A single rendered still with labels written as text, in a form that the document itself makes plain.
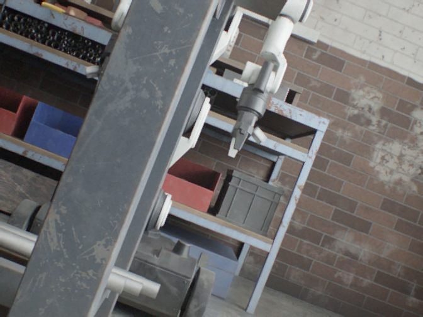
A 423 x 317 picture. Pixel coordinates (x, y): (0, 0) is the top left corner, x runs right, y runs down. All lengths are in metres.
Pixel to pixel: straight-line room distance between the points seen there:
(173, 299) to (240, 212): 0.81
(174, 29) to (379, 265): 2.75
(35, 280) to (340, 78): 2.70
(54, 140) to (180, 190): 0.54
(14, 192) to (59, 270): 1.81
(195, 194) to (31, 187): 0.65
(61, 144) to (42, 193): 0.21
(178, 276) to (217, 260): 0.79
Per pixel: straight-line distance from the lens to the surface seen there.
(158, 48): 0.62
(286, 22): 1.91
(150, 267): 1.60
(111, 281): 1.02
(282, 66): 1.85
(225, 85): 2.29
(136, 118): 0.61
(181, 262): 1.62
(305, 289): 3.20
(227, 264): 2.39
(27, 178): 2.42
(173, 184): 2.32
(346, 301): 3.26
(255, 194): 2.33
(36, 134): 2.40
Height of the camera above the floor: 0.47
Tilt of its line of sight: 1 degrees up
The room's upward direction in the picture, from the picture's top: 22 degrees clockwise
